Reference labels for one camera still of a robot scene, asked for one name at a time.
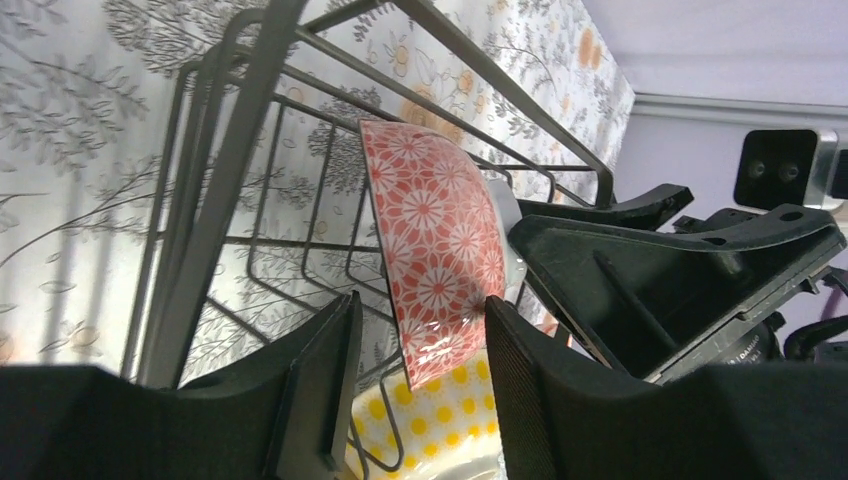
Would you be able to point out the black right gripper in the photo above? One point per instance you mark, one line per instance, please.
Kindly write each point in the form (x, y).
(657, 305)

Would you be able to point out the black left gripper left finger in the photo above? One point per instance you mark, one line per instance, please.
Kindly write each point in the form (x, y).
(282, 412)

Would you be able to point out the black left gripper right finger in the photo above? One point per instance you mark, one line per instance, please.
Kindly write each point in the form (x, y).
(563, 416)

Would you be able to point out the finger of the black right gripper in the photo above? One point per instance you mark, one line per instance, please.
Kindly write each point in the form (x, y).
(648, 211)

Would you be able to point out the yellow dotted white bowl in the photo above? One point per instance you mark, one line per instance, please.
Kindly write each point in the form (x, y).
(447, 429)

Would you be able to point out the pink patterned bowl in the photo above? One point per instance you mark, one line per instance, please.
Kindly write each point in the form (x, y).
(442, 240)

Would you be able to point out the floral patterned table mat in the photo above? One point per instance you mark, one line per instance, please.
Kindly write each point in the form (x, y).
(87, 89)

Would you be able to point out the black wire dish rack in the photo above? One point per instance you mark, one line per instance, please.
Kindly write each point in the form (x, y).
(537, 70)

